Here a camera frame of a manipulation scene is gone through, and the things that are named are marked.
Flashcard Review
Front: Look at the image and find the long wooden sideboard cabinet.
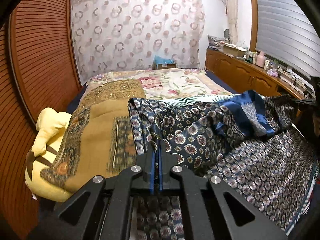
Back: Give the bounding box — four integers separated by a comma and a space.
205, 48, 304, 99

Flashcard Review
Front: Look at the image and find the open cardboard box on cabinet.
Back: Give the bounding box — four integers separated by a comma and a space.
222, 43, 247, 57

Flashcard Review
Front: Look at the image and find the purple tissue pouch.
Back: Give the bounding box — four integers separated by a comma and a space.
267, 68, 278, 77

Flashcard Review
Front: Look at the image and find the grey window roller blind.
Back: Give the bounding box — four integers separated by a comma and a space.
256, 0, 319, 77

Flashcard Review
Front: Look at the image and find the palm leaf print sheet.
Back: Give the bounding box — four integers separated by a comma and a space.
159, 93, 320, 235

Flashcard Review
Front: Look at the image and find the brown louvered wardrobe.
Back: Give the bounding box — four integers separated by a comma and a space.
1, 0, 81, 239

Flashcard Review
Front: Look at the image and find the pink circle-patterned curtain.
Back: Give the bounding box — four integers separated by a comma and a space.
71, 0, 206, 82

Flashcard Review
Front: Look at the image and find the floral beige quilt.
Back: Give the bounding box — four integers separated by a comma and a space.
86, 68, 233, 100

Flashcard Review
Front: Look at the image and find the cardboard box with blue cloth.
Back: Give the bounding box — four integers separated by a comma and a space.
152, 56, 176, 69

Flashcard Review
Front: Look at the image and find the tied beige window curtain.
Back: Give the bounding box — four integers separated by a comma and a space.
225, 0, 238, 44

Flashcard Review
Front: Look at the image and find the navy circle-patterned satin top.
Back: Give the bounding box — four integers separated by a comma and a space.
127, 89, 318, 240

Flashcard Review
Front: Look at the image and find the gold patterned folded blanket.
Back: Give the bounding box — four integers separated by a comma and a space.
40, 79, 146, 192

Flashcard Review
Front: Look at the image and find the yellow plush toy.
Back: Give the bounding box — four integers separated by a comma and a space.
25, 107, 72, 203

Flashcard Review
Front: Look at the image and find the pink thermos jug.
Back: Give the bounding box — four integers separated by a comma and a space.
255, 51, 266, 68

